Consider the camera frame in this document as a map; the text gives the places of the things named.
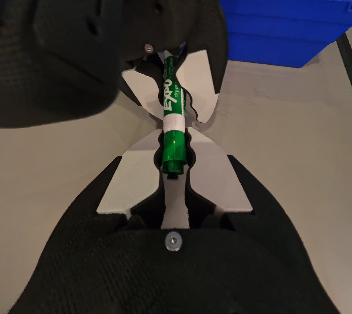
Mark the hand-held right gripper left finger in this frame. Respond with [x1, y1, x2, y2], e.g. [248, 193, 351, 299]
[96, 129, 166, 215]

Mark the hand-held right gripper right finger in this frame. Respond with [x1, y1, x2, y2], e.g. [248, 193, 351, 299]
[184, 129, 253, 214]

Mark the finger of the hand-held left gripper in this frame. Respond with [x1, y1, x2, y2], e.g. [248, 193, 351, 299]
[121, 68, 165, 122]
[175, 49, 219, 124]

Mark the green dry-erase marker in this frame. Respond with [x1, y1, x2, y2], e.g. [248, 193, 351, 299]
[161, 54, 191, 180]

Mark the blue plastic bin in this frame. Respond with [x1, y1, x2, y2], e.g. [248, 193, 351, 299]
[214, 0, 352, 68]

